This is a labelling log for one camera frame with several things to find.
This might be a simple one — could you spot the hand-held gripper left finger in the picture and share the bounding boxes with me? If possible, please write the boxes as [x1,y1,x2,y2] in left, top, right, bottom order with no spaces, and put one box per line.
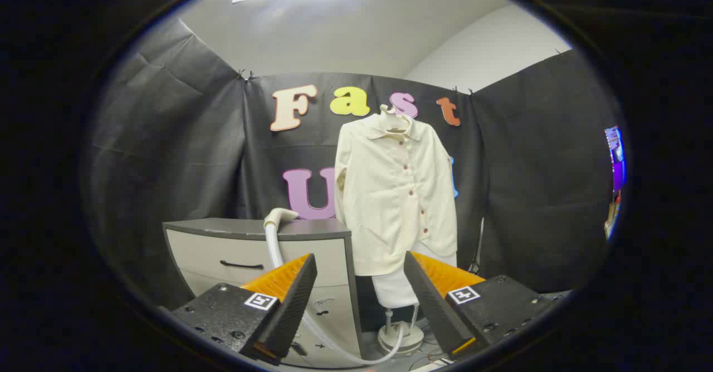
[159,253,318,367]

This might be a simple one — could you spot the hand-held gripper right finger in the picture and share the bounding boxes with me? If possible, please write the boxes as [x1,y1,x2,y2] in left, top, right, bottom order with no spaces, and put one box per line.
[403,251,574,361]

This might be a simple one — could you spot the white garment steamer head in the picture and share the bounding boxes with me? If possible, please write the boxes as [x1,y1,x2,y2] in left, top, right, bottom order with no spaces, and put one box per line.
[263,208,300,231]

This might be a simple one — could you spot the cream button shirt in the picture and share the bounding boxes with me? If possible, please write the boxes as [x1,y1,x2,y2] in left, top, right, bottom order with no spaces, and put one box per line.
[334,113,458,277]

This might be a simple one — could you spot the white clothes hanger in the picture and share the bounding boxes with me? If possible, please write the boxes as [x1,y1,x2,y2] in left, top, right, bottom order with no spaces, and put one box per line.
[380,104,413,134]

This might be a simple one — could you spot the white mannequin stand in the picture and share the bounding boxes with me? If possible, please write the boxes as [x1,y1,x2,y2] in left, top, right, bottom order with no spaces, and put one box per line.
[370,243,457,356]

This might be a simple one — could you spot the grey drawer cabinet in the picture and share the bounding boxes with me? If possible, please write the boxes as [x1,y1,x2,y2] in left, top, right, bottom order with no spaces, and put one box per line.
[163,218,365,368]

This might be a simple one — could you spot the black backdrop cloth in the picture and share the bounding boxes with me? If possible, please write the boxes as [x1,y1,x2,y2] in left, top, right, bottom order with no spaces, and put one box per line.
[89,18,622,311]

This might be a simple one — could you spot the colourful screen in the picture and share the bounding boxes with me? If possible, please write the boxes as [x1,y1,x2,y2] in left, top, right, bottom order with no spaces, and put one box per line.
[604,125,627,194]

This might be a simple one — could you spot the thin dark cables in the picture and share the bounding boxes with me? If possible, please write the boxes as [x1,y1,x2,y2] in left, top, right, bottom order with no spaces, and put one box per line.
[468,216,486,275]

